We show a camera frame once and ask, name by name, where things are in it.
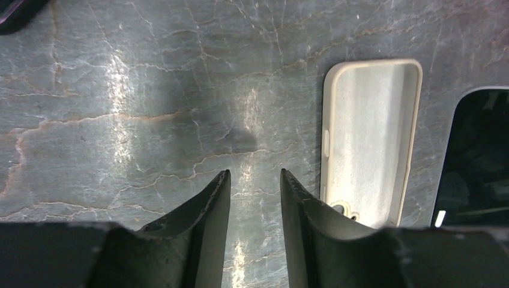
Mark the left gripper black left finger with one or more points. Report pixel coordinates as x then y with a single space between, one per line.
184 248

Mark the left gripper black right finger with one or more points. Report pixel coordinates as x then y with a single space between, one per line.
327 249

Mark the beige phone case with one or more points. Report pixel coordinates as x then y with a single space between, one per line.
369 117

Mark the black smartphone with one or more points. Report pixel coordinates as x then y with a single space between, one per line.
473 189

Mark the lavender phone case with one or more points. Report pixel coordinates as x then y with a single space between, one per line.
16 14

